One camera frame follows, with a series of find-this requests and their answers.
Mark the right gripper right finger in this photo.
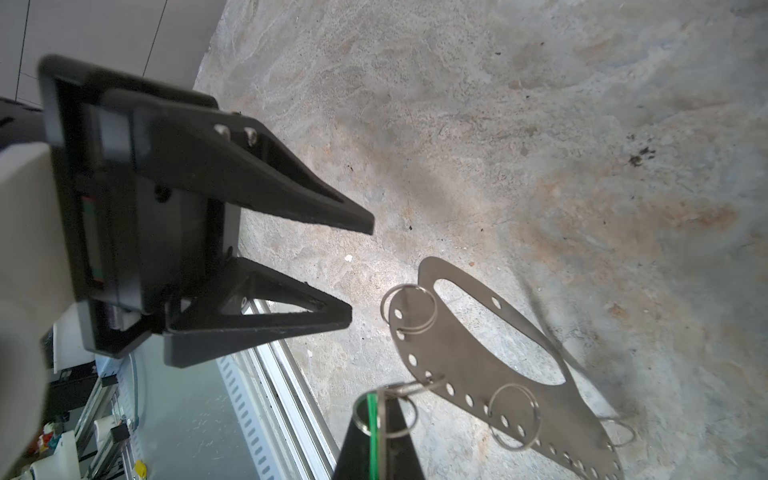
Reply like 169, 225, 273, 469
380, 396, 425, 480

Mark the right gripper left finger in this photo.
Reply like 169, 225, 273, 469
332, 413, 370, 480

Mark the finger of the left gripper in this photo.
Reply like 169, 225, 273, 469
163, 257, 352, 368
101, 89, 375, 235

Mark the metal key holder plate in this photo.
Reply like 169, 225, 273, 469
380, 257, 625, 479

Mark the aluminium mounting rail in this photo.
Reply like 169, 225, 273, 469
236, 299, 342, 480

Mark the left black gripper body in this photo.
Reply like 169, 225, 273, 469
38, 55, 241, 358

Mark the green plastic key tag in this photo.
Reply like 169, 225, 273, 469
366, 391, 381, 480

